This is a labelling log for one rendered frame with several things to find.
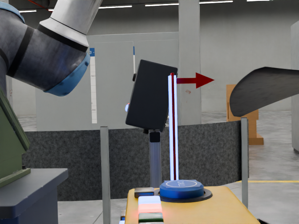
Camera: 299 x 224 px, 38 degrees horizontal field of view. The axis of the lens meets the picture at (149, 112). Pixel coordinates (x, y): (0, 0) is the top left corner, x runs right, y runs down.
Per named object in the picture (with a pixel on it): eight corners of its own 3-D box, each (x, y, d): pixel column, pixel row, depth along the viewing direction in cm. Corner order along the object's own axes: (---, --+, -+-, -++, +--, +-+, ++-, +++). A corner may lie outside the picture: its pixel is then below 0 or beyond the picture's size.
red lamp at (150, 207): (162, 217, 33) (162, 209, 32) (138, 217, 32) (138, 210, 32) (161, 210, 34) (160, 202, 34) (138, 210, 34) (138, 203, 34)
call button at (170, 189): (207, 206, 37) (206, 186, 37) (160, 207, 37) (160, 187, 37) (200, 194, 41) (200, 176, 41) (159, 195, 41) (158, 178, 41)
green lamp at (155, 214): (163, 226, 30) (163, 218, 30) (138, 227, 30) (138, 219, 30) (162, 219, 32) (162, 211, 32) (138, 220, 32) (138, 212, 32)
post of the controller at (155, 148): (162, 203, 117) (160, 130, 116) (151, 203, 117) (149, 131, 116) (161, 200, 120) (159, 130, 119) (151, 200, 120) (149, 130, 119)
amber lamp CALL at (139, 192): (154, 198, 38) (154, 191, 38) (134, 198, 38) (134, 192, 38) (154, 193, 40) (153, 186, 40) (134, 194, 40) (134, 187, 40)
